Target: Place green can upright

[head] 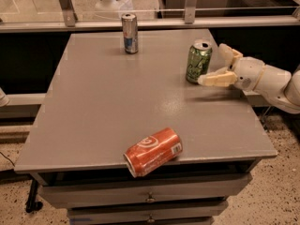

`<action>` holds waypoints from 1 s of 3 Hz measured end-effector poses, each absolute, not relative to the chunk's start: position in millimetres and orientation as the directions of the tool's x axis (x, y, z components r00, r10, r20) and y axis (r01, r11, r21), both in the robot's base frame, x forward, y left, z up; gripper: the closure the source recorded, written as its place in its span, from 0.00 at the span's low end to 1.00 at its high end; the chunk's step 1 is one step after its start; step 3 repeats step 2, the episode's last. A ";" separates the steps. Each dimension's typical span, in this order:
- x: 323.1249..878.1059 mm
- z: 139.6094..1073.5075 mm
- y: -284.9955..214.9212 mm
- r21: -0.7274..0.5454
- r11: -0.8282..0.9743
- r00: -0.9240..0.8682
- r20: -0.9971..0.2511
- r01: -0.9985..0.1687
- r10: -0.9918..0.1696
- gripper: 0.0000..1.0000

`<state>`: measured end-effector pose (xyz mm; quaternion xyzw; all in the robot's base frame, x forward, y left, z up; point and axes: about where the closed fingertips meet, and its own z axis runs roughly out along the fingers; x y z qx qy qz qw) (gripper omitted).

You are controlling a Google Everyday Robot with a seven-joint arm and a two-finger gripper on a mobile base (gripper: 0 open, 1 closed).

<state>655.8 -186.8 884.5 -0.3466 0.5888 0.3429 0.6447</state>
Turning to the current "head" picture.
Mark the right metal bracket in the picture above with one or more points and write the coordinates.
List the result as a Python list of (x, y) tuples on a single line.
[(190, 11)]

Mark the left metal bracket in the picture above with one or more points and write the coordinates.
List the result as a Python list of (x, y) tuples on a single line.
[(69, 14)]

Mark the silver blue energy drink can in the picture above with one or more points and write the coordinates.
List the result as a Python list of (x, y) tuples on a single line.
[(130, 32)]

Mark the grey drawer cabinet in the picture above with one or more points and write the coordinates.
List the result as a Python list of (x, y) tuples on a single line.
[(102, 100)]

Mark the drawer knob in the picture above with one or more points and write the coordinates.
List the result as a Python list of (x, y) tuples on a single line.
[(150, 198), (150, 219)]

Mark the upper drawer knob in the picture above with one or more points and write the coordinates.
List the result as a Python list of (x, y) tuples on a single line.
[(150, 198)]

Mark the orange soda can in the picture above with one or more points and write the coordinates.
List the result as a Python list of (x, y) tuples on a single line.
[(152, 152)]

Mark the black caster leg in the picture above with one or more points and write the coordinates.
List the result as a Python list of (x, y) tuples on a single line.
[(32, 204)]

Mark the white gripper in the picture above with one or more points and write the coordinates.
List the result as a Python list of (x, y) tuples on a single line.
[(248, 73)]

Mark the metal bracket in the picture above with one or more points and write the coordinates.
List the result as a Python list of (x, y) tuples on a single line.
[(69, 14), (190, 11)]

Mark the lower drawer knob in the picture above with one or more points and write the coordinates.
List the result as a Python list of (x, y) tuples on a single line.
[(150, 219)]

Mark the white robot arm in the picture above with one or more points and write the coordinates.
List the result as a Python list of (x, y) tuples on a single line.
[(278, 87)]

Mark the white pedestal base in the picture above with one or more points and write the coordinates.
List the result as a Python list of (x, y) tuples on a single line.
[(112, 9)]

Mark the green soda can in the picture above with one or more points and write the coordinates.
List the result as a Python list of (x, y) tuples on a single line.
[(198, 60)]

